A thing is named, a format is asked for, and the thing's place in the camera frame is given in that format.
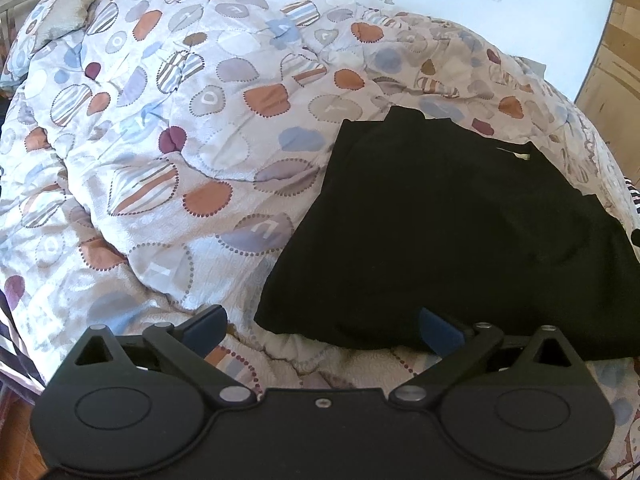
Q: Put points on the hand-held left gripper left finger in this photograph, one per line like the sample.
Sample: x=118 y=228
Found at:
x=207 y=327

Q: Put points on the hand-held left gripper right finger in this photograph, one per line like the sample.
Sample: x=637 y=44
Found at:
x=437 y=332

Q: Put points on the black embroidered sweater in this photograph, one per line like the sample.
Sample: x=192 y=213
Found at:
x=450 y=240

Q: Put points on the striped bedsheet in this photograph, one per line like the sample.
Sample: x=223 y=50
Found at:
x=12 y=340

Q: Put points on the spotted printed quilt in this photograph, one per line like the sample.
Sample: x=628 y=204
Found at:
x=175 y=110

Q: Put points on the wooden door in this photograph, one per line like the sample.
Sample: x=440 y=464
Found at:
x=615 y=60

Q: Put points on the beige pillow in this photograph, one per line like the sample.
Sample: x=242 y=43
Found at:
x=75 y=5

